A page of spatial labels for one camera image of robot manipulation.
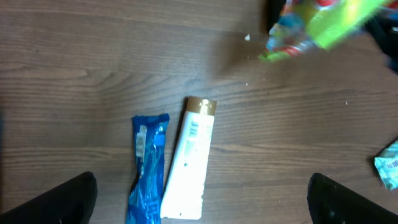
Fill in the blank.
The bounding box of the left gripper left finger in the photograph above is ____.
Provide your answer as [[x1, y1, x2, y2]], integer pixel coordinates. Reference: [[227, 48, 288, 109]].
[[1, 172, 98, 224]]

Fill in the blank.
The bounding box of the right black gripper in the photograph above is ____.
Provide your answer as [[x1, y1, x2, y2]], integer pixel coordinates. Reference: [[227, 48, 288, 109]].
[[365, 14, 397, 73]]

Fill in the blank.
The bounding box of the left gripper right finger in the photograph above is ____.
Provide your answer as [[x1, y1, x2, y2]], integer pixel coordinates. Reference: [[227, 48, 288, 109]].
[[307, 173, 397, 224]]

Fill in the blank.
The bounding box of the teal wipes packet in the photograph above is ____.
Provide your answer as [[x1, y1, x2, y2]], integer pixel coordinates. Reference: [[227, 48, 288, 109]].
[[374, 141, 397, 190]]

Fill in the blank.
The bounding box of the green snack bag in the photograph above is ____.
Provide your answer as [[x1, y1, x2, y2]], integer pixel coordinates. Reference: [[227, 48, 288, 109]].
[[259, 0, 397, 62]]

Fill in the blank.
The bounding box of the blue snack bar wrapper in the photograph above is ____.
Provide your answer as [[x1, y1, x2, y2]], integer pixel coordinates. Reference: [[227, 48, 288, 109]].
[[126, 114, 170, 224]]

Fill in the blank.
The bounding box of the white tube gold cap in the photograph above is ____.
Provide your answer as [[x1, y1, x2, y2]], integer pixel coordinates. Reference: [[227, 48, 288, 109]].
[[160, 96, 216, 220]]

